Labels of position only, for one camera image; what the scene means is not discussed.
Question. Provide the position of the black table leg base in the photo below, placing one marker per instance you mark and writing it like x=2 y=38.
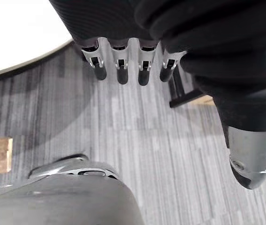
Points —
x=182 y=91

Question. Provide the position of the silver robot leg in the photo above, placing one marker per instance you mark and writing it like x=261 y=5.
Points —
x=60 y=197

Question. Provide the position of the white round table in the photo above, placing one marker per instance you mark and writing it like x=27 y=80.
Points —
x=18 y=30

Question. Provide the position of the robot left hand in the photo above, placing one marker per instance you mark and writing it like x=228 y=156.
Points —
x=194 y=28

